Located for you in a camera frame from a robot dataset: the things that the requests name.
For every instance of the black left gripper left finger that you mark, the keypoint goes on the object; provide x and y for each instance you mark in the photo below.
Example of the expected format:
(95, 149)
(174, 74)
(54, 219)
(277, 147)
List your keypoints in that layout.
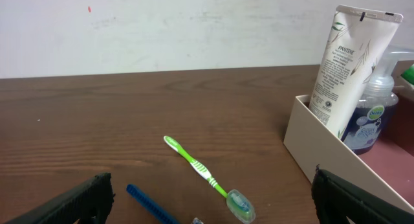
(89, 202)

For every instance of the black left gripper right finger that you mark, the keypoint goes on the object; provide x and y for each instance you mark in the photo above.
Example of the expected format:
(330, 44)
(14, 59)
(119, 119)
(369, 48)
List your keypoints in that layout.
(339, 201)

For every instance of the clear foam soap pump bottle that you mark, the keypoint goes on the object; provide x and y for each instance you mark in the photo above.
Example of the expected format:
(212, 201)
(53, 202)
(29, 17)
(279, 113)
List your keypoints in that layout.
(377, 103)

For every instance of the green Dettol soap box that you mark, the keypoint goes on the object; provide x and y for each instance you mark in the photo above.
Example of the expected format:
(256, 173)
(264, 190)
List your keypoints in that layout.
(405, 82)

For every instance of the blue disposable razor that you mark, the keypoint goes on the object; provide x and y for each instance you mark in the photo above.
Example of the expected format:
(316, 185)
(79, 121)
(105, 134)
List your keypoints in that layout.
(151, 206)

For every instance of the white box with pink interior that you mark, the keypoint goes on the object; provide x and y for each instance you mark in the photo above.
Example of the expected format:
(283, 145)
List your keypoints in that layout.
(386, 171)

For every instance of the green white toothbrush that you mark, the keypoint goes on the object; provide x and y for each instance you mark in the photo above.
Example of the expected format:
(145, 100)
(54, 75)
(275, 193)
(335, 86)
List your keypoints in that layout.
(237, 203)

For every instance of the white Pantene tube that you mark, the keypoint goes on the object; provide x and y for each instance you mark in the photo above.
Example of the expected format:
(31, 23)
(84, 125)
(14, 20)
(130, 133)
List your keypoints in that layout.
(356, 43)

